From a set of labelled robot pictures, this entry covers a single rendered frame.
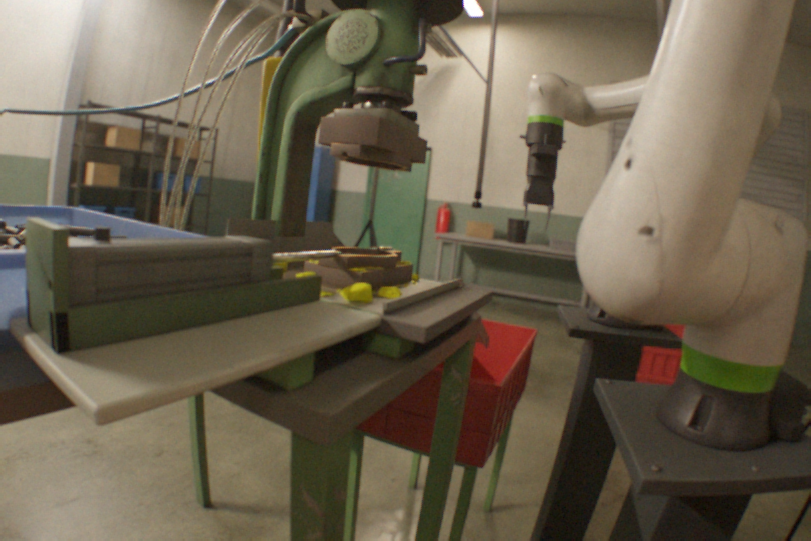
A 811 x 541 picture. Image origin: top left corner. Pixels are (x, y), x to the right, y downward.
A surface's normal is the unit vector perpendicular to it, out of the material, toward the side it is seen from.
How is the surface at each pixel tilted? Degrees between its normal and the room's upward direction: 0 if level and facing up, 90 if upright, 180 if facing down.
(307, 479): 90
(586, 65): 90
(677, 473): 0
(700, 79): 103
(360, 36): 90
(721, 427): 62
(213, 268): 90
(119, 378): 0
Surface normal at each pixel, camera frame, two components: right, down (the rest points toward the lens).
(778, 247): 0.11, -0.07
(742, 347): -0.65, -0.03
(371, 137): -0.41, 0.01
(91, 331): 0.90, 0.13
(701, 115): -0.60, 0.25
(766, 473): 0.11, -0.99
